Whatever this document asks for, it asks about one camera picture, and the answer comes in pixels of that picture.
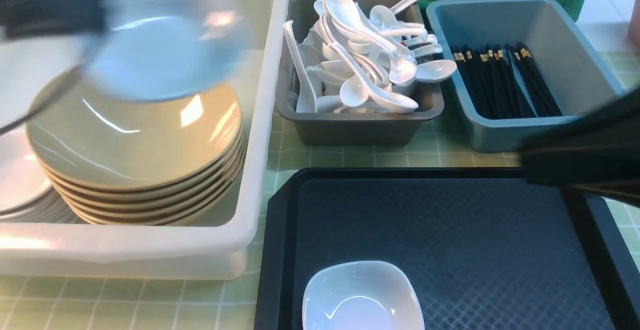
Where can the bundle of black chopsticks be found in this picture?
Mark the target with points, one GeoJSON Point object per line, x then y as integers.
{"type": "Point", "coordinates": [504, 82]}

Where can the white soup spoon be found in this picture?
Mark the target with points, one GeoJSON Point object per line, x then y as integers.
{"type": "Point", "coordinates": [357, 90]}

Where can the upright white spoon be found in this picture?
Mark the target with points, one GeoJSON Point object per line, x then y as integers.
{"type": "Point", "coordinates": [307, 98]}

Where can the large white plastic tub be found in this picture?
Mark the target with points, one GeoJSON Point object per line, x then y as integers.
{"type": "Point", "coordinates": [213, 247]}

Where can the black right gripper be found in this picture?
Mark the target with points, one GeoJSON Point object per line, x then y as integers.
{"type": "Point", "coordinates": [598, 153]}

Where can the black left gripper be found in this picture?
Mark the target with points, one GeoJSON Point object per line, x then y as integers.
{"type": "Point", "coordinates": [25, 19]}

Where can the blue plastic chopstick bin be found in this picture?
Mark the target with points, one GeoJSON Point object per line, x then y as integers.
{"type": "Point", "coordinates": [578, 78]}

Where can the stack of tan bowls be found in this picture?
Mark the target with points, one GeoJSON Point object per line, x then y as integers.
{"type": "Point", "coordinates": [172, 205]}

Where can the white square dish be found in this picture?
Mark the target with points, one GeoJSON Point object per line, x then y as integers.
{"type": "Point", "coordinates": [361, 295]}
{"type": "Point", "coordinates": [163, 50]}

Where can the pile of white spoons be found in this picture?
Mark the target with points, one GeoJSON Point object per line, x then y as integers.
{"type": "Point", "coordinates": [386, 49]}

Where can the stack of white plates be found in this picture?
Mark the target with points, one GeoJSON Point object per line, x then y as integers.
{"type": "Point", "coordinates": [26, 193]}

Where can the black plastic serving tray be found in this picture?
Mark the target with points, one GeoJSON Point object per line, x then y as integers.
{"type": "Point", "coordinates": [483, 249]}

